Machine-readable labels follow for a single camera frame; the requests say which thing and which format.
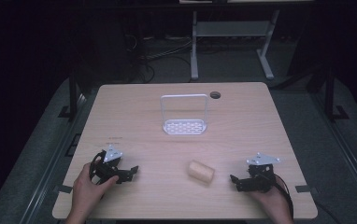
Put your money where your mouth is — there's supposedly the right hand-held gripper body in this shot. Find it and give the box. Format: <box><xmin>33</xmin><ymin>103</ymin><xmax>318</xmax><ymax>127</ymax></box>
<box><xmin>245</xmin><ymin>151</ymin><xmax>282</xmax><ymax>193</ymax></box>

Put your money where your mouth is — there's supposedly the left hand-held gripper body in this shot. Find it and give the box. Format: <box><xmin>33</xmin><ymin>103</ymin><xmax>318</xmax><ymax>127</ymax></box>
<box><xmin>89</xmin><ymin>144</ymin><xmax>128</xmax><ymax>186</ymax></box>

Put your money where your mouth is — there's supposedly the white perforated rack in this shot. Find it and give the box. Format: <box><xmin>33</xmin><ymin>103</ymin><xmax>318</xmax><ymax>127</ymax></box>
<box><xmin>160</xmin><ymin>93</ymin><xmax>209</xmax><ymax>136</ymax></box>

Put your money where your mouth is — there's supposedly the person's right hand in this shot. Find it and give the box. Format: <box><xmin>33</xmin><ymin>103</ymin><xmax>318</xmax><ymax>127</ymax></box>
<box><xmin>249</xmin><ymin>176</ymin><xmax>293</xmax><ymax>218</ymax></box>

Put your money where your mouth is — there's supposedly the person's left hand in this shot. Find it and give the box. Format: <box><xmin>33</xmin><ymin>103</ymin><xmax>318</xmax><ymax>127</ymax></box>
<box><xmin>72</xmin><ymin>162</ymin><xmax>120</xmax><ymax>217</ymax></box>

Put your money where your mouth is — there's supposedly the grey tape strip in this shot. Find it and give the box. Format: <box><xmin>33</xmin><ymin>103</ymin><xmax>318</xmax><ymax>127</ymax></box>
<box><xmin>294</xmin><ymin>184</ymin><xmax>312</xmax><ymax>193</ymax></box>
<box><xmin>54</xmin><ymin>184</ymin><xmax>74</xmax><ymax>194</ymax></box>

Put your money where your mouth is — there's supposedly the black metal stand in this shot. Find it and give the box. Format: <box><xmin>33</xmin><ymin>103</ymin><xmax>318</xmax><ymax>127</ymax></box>
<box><xmin>321</xmin><ymin>66</ymin><xmax>350</xmax><ymax>121</ymax></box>
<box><xmin>57</xmin><ymin>69</ymin><xmax>81</xmax><ymax>119</ymax></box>

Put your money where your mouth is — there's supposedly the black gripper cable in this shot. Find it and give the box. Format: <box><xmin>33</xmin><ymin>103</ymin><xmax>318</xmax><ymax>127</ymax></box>
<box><xmin>272</xmin><ymin>174</ymin><xmax>295</xmax><ymax>218</ymax></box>

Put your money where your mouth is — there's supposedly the bundle of floor cables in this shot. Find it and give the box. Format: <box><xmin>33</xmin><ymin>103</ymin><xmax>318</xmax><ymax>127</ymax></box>
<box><xmin>124</xmin><ymin>33</ymin><xmax>193</xmax><ymax>84</ymax></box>

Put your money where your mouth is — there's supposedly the grey metal table frame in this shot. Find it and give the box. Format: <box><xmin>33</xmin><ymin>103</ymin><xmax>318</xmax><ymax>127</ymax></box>
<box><xmin>190</xmin><ymin>8</ymin><xmax>281</xmax><ymax>81</ymax></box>

